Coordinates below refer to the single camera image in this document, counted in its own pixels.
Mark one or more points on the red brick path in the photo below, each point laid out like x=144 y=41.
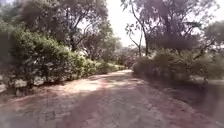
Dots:
x=110 y=106

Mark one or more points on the row of green bushes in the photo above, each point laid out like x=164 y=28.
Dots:
x=173 y=65

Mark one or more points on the row of trees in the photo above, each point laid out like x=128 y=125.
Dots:
x=70 y=20
x=166 y=23

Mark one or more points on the row of pale stones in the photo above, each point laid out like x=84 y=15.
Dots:
x=20 y=83

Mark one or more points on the long green hedge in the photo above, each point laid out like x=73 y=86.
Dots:
x=43 y=60

